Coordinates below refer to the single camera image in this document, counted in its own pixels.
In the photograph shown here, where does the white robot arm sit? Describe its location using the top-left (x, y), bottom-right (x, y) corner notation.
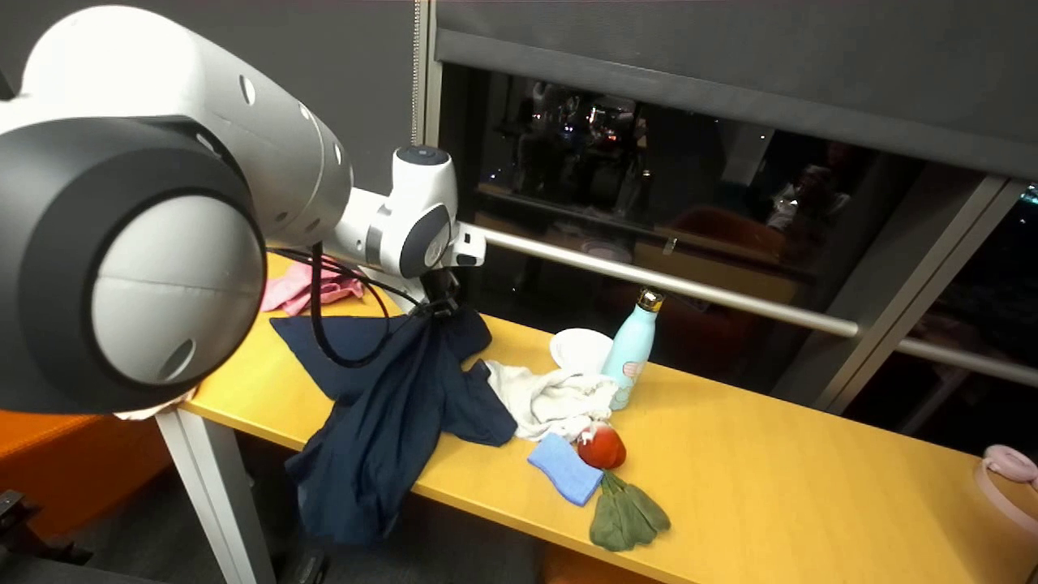
top-left (0, 7), bottom-right (487, 414)

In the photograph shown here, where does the green cloth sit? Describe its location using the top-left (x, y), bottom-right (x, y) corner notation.
top-left (589, 472), bottom-right (672, 550)

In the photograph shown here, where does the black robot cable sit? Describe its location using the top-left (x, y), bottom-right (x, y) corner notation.
top-left (305, 242), bottom-right (436, 371)

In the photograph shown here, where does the red plush toy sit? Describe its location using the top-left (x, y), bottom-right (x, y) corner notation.
top-left (575, 425), bottom-right (627, 470)

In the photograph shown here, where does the light blue cloth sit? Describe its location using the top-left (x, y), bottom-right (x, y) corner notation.
top-left (528, 435), bottom-right (605, 505)

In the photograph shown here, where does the pink cloth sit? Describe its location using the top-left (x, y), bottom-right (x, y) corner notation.
top-left (264, 263), bottom-right (363, 313)

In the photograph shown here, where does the white cloth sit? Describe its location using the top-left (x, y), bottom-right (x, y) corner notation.
top-left (487, 361), bottom-right (618, 442)
top-left (115, 388), bottom-right (196, 422)

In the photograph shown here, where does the metal window rail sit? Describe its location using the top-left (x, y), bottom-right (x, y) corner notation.
top-left (460, 219), bottom-right (1038, 388)

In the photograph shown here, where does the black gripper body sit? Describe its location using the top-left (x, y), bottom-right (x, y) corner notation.
top-left (422, 270), bottom-right (460, 313)

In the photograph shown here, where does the orange chair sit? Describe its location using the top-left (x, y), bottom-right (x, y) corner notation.
top-left (0, 411), bottom-right (169, 541)

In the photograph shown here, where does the light blue water bottle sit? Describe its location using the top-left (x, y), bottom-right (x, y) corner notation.
top-left (605, 289), bottom-right (662, 411)

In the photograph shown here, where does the navy blue cloth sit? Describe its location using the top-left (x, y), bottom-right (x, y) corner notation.
top-left (274, 308), bottom-right (515, 546)

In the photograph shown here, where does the white cloth at table end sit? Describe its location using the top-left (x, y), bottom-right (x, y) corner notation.
top-left (115, 388), bottom-right (196, 422)

